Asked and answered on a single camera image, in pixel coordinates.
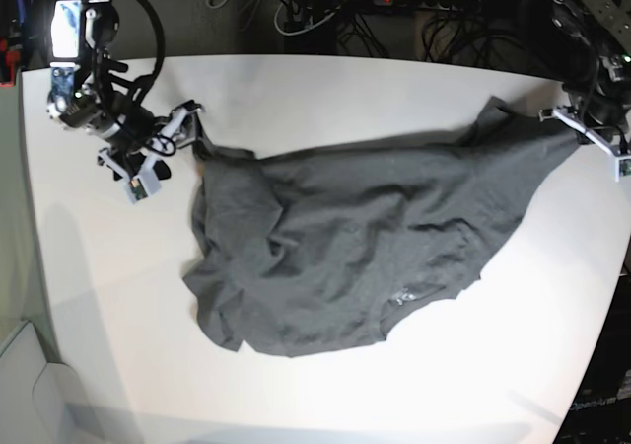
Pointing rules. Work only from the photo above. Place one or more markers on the red clamp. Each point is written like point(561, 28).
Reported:
point(10, 62)

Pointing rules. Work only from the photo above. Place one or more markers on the blue tool handle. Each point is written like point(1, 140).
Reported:
point(22, 15)

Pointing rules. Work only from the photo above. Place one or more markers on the grey tray corner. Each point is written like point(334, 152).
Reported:
point(41, 401)

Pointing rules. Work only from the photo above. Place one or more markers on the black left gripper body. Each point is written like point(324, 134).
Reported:
point(603, 109)

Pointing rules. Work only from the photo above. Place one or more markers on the dark grey t-shirt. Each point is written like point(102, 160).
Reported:
point(324, 250)

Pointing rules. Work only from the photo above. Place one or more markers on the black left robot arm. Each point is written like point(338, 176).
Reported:
point(585, 45)

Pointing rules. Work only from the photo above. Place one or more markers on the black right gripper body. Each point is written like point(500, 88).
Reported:
point(128, 146)

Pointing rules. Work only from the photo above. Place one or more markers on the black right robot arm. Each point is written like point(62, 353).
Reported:
point(88, 91)

